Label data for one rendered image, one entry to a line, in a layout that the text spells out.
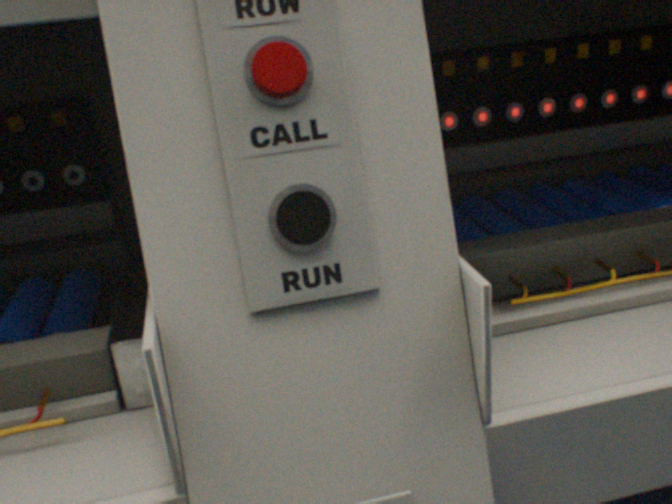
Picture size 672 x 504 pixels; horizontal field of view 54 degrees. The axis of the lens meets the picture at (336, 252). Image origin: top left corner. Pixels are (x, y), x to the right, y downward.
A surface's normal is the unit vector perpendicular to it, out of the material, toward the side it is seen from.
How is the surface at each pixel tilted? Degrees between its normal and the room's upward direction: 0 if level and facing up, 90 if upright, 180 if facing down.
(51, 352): 18
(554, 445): 108
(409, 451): 90
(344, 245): 90
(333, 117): 90
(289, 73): 90
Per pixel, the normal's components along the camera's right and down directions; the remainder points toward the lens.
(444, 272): 0.18, 0.05
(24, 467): -0.10, -0.92
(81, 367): 0.22, 0.35
